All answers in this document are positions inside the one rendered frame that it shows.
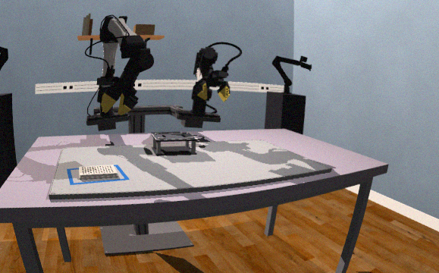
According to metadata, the blue rectangular tape outline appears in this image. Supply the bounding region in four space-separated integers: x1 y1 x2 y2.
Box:
67 165 129 185

